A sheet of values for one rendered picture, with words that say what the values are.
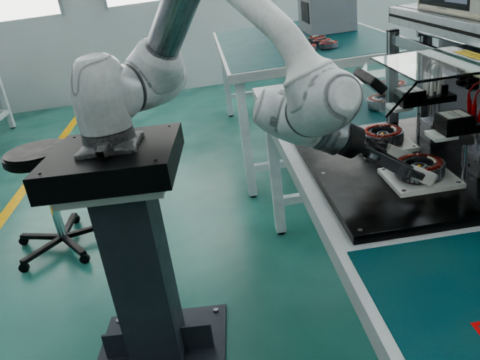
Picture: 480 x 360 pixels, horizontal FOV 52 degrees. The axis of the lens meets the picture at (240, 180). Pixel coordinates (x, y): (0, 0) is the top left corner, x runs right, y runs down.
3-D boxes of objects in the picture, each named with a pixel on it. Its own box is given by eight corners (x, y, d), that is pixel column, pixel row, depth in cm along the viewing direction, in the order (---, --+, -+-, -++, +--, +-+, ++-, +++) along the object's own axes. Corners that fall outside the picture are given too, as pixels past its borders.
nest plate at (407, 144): (365, 159, 132) (365, 155, 131) (348, 141, 145) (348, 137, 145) (420, 151, 132) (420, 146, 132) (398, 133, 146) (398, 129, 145)
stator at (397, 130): (366, 151, 134) (366, 138, 132) (358, 137, 144) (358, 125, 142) (408, 146, 133) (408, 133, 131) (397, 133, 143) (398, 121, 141)
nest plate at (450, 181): (400, 198, 110) (400, 193, 109) (376, 172, 123) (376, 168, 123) (466, 188, 110) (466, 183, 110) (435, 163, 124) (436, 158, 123)
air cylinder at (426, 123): (429, 143, 136) (430, 125, 134) (418, 135, 143) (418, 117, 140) (448, 141, 136) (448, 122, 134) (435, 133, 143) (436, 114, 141)
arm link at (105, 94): (68, 134, 147) (48, 60, 138) (116, 117, 159) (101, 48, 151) (101, 141, 137) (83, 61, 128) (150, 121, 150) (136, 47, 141)
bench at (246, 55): (243, 201, 290) (227, 75, 260) (223, 115, 459) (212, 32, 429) (426, 174, 294) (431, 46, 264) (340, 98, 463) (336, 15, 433)
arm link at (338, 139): (315, 153, 107) (339, 163, 108) (334, 116, 104) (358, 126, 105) (306, 140, 115) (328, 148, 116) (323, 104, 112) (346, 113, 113)
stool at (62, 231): (1, 276, 247) (-38, 174, 224) (30, 228, 292) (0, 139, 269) (110, 260, 249) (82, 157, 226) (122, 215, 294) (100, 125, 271)
